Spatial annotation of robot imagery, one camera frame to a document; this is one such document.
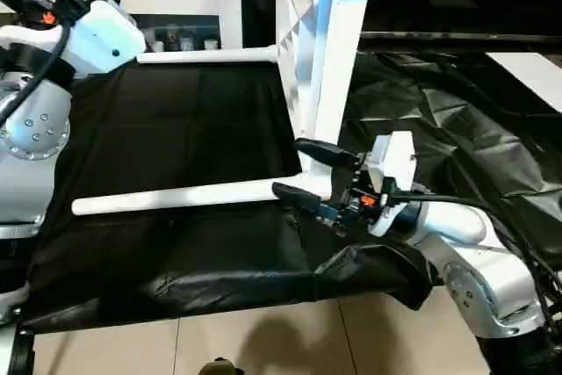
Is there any white plastic table top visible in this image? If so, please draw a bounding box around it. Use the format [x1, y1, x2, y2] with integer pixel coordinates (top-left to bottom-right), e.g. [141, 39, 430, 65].
[272, 0, 388, 205]

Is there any white plastic table leg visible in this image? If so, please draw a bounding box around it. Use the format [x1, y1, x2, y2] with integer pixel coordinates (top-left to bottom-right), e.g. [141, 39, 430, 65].
[136, 44, 283, 65]
[70, 180, 308, 217]

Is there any black mat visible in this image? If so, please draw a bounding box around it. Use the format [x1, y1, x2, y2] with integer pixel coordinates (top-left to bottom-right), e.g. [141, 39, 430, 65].
[17, 47, 562, 336]

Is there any white cabinet with glass doors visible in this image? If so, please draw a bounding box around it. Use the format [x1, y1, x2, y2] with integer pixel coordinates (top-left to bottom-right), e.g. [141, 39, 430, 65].
[118, 0, 243, 51]

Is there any brown round object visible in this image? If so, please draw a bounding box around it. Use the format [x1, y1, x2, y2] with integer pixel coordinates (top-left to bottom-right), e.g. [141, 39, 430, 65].
[199, 357, 241, 375]

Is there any white sheet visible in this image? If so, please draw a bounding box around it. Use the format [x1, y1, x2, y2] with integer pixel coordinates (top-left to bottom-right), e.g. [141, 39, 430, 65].
[485, 52, 562, 113]

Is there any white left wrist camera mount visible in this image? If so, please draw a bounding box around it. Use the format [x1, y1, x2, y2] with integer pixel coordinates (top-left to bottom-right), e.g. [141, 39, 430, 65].
[68, 0, 148, 77]

